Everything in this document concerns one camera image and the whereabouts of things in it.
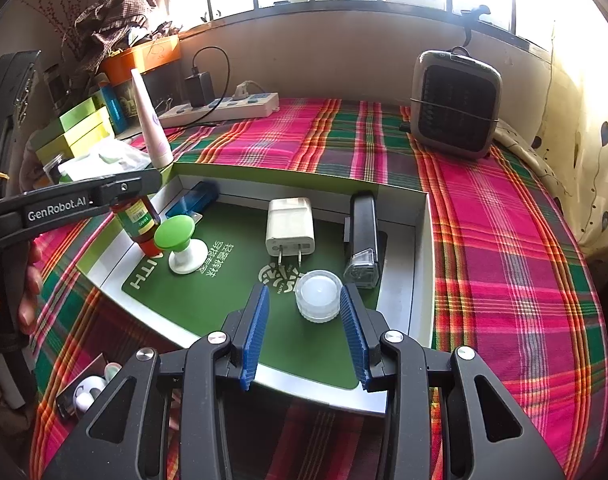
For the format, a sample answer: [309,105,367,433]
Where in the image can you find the black adapter cable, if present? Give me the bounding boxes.
[191,46,231,126]

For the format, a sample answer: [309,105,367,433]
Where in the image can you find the white power strip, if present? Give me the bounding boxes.
[156,91,280,128]

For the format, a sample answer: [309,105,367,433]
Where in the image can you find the small grey heater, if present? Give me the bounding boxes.
[409,49,502,161]

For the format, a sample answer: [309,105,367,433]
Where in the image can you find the pink cosmetic tube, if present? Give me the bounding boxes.
[130,68,175,168]

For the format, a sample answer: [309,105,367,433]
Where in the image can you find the green cardboard box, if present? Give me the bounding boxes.
[76,162,435,417]

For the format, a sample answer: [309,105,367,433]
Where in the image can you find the white wall charger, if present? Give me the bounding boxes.
[265,197,315,268]

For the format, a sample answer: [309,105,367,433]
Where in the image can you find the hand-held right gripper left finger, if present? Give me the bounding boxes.
[29,284,271,480]

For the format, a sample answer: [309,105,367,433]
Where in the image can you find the clear plastic round lid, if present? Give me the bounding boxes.
[295,269,345,323]

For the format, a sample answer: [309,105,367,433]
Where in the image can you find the black hook clip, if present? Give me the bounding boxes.
[456,5,491,48]

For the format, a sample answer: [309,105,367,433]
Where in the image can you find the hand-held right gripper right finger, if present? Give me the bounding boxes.
[340,284,567,480]

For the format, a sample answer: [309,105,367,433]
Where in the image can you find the dark storage box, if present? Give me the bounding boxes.
[111,65,185,126]

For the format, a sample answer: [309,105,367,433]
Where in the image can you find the person's left hand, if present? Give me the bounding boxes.
[18,240,44,335]

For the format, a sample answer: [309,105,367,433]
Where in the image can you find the brown checked cloth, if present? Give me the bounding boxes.
[73,0,161,63]

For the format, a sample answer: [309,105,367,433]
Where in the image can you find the blue translucent plastic case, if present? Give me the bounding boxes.
[165,180,220,222]

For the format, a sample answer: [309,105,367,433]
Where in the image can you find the plaid pink green blanket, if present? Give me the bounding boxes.
[29,97,608,480]

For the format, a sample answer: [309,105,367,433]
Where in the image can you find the small black case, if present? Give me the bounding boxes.
[56,352,110,418]

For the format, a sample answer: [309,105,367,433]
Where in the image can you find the orange storage box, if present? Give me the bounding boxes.
[100,35,181,86]

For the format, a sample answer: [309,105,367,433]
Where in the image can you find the lime green box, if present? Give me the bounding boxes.
[59,96,107,131]
[34,120,116,171]

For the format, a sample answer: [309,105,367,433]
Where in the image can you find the black rectangular device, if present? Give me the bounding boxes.
[343,192,389,290]

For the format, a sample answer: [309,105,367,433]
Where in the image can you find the white round gadget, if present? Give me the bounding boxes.
[73,377,107,411]

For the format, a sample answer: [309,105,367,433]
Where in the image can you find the white tissue pack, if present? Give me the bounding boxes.
[58,139,152,183]

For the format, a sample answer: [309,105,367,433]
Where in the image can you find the heart print cream cloth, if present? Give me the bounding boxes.
[529,20,608,261]

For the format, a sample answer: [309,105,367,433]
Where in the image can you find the brown bottle green label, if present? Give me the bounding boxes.
[111,199,162,256]

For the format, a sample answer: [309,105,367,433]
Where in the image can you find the green cap white knob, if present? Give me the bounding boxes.
[154,215,209,275]

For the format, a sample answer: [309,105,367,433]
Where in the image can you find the black power adapter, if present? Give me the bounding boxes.
[185,72,216,108]

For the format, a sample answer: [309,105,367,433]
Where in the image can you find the blue canister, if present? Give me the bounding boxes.
[103,85,129,135]

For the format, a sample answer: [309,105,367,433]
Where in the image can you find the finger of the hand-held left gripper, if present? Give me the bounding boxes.
[91,169,164,209]

